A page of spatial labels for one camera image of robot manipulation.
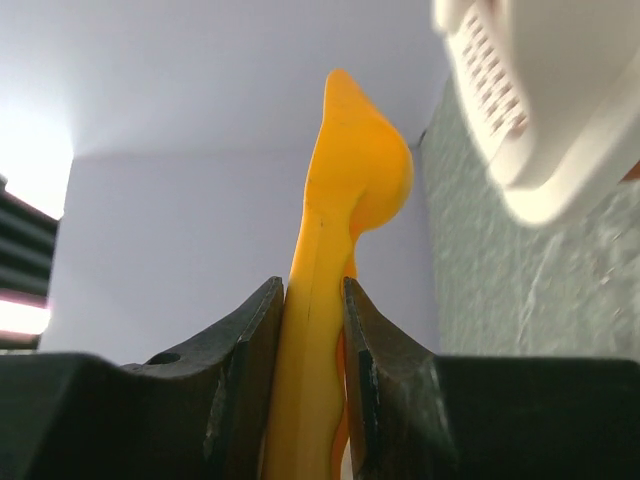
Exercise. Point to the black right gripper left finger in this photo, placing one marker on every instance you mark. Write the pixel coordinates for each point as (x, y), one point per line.
(197, 410)

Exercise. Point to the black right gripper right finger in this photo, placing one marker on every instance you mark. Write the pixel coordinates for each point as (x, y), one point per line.
(414, 414)

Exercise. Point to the yellow litter scoop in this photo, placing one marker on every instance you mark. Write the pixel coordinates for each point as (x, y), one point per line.
(359, 177)

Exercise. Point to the white orange litter box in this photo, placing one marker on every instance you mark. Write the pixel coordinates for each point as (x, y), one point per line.
(550, 94)

